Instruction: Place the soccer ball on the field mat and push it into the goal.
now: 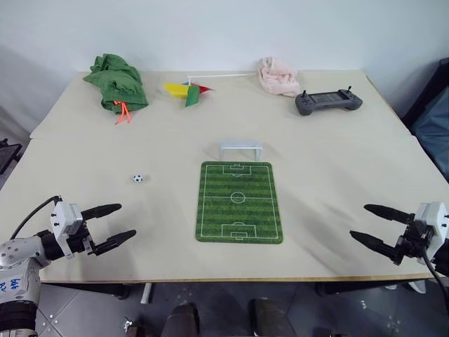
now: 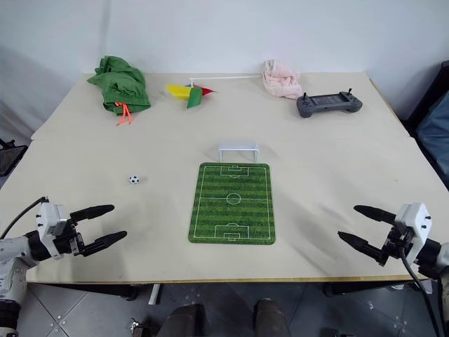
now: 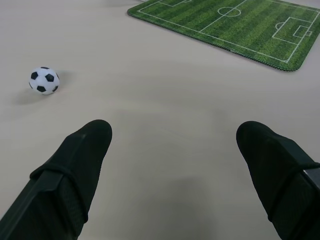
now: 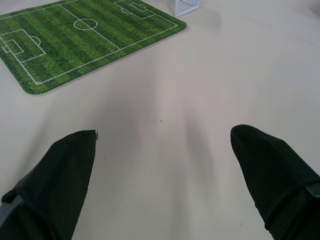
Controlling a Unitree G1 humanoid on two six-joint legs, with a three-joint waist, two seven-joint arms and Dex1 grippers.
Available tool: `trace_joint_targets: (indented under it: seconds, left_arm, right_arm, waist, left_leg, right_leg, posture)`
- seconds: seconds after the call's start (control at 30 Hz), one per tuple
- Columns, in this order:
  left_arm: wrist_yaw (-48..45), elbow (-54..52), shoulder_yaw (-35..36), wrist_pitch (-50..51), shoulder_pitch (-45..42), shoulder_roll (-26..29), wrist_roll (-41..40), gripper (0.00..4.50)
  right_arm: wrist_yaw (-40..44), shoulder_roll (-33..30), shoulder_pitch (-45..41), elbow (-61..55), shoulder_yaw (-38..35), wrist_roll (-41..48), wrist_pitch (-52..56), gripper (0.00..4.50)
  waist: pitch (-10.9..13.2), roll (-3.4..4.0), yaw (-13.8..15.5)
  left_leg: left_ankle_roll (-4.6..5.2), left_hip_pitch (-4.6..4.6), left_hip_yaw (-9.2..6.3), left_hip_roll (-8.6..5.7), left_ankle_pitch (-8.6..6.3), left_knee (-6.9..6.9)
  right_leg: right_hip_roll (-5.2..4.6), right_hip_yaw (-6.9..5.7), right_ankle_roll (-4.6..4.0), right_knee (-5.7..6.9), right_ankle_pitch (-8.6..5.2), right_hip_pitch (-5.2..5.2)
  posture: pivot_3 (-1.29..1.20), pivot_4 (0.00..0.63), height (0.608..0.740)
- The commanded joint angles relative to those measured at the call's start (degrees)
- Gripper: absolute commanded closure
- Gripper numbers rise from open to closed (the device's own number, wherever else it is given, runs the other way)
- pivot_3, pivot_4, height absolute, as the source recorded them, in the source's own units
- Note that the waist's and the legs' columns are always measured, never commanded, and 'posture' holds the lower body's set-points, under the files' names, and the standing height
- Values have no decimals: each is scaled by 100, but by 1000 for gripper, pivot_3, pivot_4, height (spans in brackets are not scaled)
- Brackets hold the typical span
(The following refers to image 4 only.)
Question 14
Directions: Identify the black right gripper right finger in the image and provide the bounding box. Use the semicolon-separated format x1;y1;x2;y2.
230;124;320;240

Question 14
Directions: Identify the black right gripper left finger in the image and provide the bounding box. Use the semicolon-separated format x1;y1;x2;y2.
0;129;99;240

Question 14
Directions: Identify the green soccer field mat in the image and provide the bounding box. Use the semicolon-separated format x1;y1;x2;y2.
0;0;188;96

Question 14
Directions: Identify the white mesh basket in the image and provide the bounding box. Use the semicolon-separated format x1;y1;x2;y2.
173;0;201;18

